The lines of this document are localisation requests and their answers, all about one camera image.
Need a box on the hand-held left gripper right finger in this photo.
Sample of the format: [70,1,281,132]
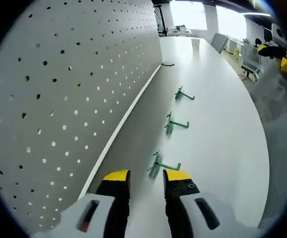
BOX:
[162,169,261,238]

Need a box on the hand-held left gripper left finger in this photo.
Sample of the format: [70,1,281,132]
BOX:
[31,169,131,238]

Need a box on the green hook assembly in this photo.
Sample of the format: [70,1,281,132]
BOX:
[175,86,196,101]
[165,111,190,136]
[147,149,182,179]

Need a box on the white pegboard mounting plate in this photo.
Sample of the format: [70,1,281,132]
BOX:
[0,0,175,236]

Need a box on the white mesh chair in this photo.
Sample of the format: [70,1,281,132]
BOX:
[239,44,263,81]

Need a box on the ceiling light strip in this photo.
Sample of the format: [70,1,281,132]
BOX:
[243,11,273,18]

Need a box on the black tripod stand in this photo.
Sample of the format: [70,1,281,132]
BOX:
[154,4,169,37]

